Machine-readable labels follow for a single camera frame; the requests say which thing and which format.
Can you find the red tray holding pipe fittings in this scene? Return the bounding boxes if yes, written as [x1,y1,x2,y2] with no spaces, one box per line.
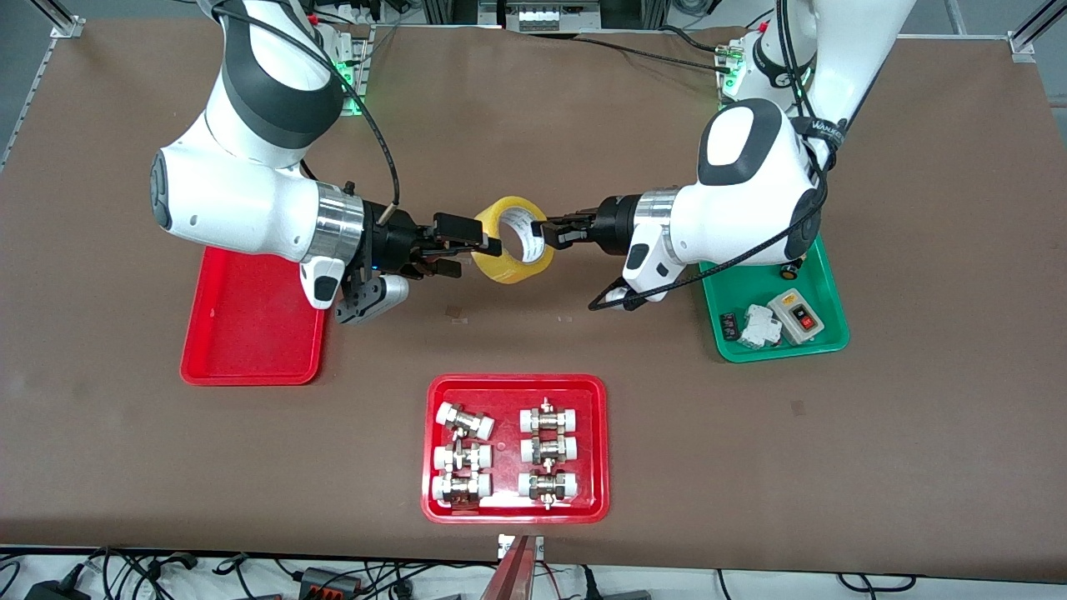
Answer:
[421,373,611,524]

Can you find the green plastic tray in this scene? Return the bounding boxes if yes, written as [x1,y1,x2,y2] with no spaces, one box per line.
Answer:
[699,233,851,364]

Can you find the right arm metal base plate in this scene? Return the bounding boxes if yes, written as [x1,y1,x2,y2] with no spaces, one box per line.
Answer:
[333,25,373,118]

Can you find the black table cable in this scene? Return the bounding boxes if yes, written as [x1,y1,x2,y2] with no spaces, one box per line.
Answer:
[571,33,726,72]
[659,25,739,55]

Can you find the black power adapter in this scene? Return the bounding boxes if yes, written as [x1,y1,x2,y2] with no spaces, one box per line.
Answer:
[25,579,93,600]

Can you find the grey terminal block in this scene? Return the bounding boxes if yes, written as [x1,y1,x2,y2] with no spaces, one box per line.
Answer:
[500,0,601,33]

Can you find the black adapter orange plugs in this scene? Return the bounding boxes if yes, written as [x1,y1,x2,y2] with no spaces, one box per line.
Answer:
[296,567,363,599]

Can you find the yellow packing tape roll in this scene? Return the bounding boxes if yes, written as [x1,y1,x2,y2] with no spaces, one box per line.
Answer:
[473,196,556,286]

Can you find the empty-bottomed red plastic tray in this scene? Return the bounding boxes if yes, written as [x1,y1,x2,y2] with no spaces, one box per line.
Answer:
[180,246,326,387]

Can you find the grey switch box red button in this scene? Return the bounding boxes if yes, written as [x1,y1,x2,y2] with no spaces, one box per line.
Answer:
[767,288,826,346]

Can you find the white circuit breaker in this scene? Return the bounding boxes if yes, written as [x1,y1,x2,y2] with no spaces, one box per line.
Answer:
[736,304,784,351]

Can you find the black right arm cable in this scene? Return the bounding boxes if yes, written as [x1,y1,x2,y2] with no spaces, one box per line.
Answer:
[213,0,401,228]

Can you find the white bracket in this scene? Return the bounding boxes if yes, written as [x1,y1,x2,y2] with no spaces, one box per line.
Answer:
[498,533,544,561]

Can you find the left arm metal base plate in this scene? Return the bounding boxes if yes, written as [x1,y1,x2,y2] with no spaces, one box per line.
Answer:
[715,37,755,108]

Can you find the white-capped metal pipe fitting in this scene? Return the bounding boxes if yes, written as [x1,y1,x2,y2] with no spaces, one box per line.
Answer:
[432,442,493,474]
[431,472,493,508]
[518,470,579,509]
[519,398,580,434]
[436,402,495,441]
[520,433,580,466]

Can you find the red and silver bar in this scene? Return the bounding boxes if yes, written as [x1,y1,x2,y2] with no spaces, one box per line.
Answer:
[479,533,539,600]

